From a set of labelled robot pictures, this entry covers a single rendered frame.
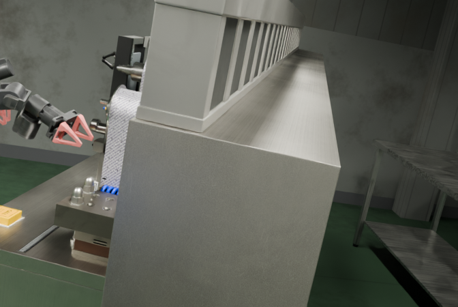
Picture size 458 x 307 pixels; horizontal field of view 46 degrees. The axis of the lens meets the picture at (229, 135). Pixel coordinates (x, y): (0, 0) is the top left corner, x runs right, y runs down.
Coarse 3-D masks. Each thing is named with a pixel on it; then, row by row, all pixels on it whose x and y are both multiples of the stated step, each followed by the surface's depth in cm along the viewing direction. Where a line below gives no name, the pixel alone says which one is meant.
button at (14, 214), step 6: (0, 210) 153; (6, 210) 154; (12, 210) 154; (18, 210) 155; (0, 216) 149; (6, 216) 150; (12, 216) 151; (18, 216) 154; (0, 222) 149; (6, 222) 149; (12, 222) 151
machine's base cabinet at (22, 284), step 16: (0, 272) 138; (16, 272) 137; (32, 272) 136; (0, 288) 139; (16, 288) 138; (32, 288) 137; (48, 288) 136; (64, 288) 136; (80, 288) 135; (0, 304) 140; (16, 304) 139; (32, 304) 138; (48, 304) 137; (64, 304) 136; (80, 304) 136; (96, 304) 135
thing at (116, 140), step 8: (112, 136) 153; (120, 136) 153; (112, 144) 154; (120, 144) 153; (112, 152) 154; (120, 152) 154; (104, 160) 155; (112, 160) 155; (120, 160) 154; (104, 168) 156; (112, 168) 155; (120, 168) 155; (104, 176) 156; (112, 176) 156; (120, 176) 155; (104, 184) 157; (112, 184) 156
